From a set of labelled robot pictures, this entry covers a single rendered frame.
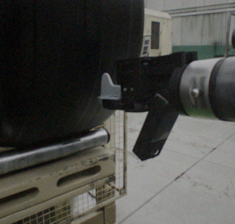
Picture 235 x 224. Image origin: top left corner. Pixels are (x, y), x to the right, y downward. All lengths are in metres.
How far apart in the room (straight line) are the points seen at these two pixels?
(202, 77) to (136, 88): 0.11
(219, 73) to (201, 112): 0.05
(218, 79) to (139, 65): 0.12
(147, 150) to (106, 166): 0.28
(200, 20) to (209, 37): 0.88
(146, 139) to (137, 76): 0.09
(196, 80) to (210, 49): 11.69
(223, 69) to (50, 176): 0.42
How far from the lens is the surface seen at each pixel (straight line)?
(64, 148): 0.59
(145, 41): 0.54
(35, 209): 0.60
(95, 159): 0.63
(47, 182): 0.58
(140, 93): 0.36
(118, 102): 0.39
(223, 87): 0.28
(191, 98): 0.31
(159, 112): 0.35
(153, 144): 0.39
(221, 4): 12.11
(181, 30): 12.71
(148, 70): 0.37
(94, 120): 0.57
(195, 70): 0.31
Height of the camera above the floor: 1.12
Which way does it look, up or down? 12 degrees down
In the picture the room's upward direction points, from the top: straight up
